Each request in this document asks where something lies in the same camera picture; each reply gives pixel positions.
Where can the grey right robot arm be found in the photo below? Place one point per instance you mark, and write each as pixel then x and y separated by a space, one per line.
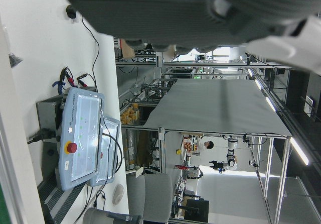
pixel 100 216

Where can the grey office chair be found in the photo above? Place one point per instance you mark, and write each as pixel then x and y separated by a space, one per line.
pixel 155 196

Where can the grey computer mouse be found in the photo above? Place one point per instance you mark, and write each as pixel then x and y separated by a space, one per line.
pixel 118 195

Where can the grey control box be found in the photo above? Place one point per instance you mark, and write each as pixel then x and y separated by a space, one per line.
pixel 47 116

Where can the small grey teach pendant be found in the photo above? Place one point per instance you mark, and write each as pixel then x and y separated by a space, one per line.
pixel 109 146

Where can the grey-topped aluminium frame table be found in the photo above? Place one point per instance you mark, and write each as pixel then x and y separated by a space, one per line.
pixel 215 108

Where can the large grey teach pendant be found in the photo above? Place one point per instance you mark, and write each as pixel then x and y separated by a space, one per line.
pixel 82 138

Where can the green conveyor belt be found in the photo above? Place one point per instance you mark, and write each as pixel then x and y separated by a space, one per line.
pixel 3 206

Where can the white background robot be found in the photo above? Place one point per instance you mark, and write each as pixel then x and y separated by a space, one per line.
pixel 230 158

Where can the person in white shirt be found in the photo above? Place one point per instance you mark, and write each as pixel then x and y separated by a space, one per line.
pixel 204 146

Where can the grey white left robot hand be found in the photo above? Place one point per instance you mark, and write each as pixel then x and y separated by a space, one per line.
pixel 163 13

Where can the grey slotted metal grating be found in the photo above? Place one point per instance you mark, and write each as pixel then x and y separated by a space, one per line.
pixel 57 201

